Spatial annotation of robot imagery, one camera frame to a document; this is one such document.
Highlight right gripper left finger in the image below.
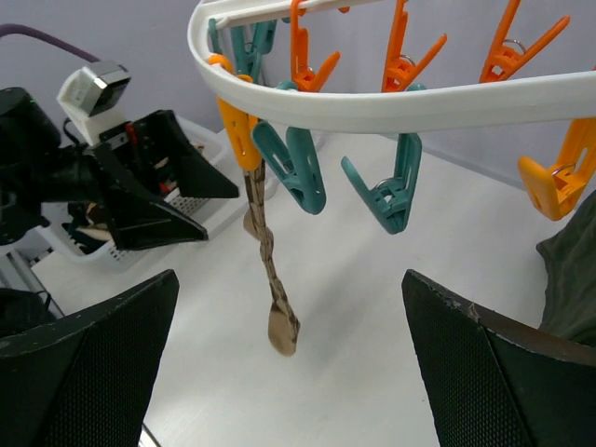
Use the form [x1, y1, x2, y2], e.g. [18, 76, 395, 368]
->
[1, 269, 180, 446]

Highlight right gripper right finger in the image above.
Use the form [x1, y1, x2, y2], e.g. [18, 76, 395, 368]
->
[401, 269, 595, 446]

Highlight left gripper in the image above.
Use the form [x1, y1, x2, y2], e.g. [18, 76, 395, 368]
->
[69, 110, 239, 251]

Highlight brown argyle sock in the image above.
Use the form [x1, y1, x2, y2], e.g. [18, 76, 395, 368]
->
[243, 160, 301, 357]

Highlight white oval clip hanger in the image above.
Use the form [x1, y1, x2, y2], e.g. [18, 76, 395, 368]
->
[186, 1, 595, 221]

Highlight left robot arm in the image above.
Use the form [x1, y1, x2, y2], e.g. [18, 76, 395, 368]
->
[1, 87, 239, 251]

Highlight white laundry basket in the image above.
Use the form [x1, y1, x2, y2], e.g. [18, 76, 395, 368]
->
[35, 116, 248, 272]

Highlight olive green shorts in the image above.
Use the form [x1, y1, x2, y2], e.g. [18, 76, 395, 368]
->
[536, 194, 595, 347]

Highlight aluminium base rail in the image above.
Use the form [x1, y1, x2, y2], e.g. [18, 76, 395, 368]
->
[1, 246, 65, 318]

